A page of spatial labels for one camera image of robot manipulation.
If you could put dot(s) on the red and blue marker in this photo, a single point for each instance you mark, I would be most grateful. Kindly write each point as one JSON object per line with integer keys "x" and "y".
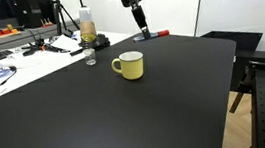
{"x": 158, "y": 34}

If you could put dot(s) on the yellow enamel mug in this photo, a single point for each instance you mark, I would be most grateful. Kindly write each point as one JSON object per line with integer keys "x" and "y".
{"x": 132, "y": 66}

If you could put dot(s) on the black bottle stand base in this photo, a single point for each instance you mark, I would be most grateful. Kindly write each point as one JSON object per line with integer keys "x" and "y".
{"x": 101, "y": 42}

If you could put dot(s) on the inverted bottle with yellow liquid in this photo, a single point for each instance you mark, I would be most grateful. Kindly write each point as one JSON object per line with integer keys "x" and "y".
{"x": 87, "y": 26}

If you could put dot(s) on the small clear glass jar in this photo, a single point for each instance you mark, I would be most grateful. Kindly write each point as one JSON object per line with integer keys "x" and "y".
{"x": 90, "y": 56}

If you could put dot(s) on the white paper sheet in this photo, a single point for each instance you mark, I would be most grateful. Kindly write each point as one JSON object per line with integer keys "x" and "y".
{"x": 66, "y": 43}

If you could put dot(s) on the black tripod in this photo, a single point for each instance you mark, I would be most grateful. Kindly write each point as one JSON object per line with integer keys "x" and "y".
{"x": 60, "y": 11}

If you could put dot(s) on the black and orange hand tools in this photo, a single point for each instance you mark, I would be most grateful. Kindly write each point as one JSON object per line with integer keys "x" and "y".
{"x": 40, "y": 47}

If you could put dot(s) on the black monitor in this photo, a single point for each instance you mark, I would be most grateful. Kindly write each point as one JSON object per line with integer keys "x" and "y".
{"x": 33, "y": 10}

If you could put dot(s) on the grey workbench shelf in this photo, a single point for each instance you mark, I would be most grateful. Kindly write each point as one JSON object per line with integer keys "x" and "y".
{"x": 17, "y": 38}

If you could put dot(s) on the wooden table leg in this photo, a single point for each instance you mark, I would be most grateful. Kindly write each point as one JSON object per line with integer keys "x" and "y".
{"x": 240, "y": 95}

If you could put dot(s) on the red and orange blocks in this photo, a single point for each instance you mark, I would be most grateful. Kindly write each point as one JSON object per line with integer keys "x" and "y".
{"x": 5, "y": 31}

